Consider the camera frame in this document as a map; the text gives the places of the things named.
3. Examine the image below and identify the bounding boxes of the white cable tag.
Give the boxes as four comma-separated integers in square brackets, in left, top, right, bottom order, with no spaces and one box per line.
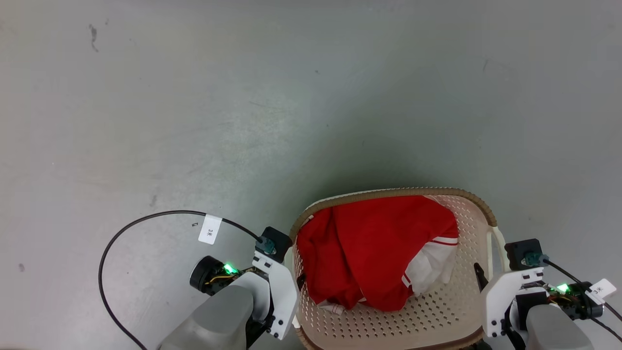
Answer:
[585,278,617,306]
[198,214,223,245]

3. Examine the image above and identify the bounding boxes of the white right cable tag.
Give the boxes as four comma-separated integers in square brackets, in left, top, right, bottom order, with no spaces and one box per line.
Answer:
[585,278,617,306]

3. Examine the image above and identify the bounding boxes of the red and white garment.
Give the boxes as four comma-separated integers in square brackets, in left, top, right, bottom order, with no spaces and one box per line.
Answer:
[296,195,460,315]

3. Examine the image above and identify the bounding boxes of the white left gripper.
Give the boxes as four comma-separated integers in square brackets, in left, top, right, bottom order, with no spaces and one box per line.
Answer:
[233,250,306,341]

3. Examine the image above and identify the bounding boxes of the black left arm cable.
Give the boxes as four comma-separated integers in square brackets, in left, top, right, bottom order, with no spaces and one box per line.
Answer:
[98,210,266,350]

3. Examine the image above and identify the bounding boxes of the beige perforated plastic laundry basket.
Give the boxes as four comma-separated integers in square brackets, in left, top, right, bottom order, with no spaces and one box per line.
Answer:
[290,187,509,350]

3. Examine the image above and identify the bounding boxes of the white left cable tag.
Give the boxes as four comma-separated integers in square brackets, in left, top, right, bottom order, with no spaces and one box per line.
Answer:
[198,214,223,245]

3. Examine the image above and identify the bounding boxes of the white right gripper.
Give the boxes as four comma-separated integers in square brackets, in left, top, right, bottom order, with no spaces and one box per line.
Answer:
[473,262,547,339]

